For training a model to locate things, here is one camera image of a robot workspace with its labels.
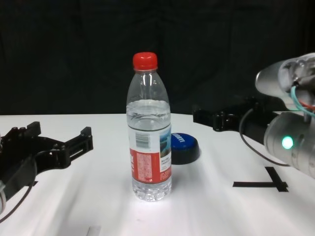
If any grey right wrist camera housing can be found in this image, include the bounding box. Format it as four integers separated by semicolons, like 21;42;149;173
255;52;315;112

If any blue push button black base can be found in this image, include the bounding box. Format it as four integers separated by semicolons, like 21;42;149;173
171;132;199;165

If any clear water bottle red cap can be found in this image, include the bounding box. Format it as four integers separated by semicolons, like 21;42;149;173
126;51;172;202

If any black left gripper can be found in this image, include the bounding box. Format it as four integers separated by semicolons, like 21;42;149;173
0;121;94;200

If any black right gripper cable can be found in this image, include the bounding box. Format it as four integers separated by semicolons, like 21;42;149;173
239;108;292;167

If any black fabric backdrop curtain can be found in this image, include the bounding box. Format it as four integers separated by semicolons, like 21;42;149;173
0;0;315;116

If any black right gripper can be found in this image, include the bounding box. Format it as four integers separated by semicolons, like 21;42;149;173
192;96;284;146

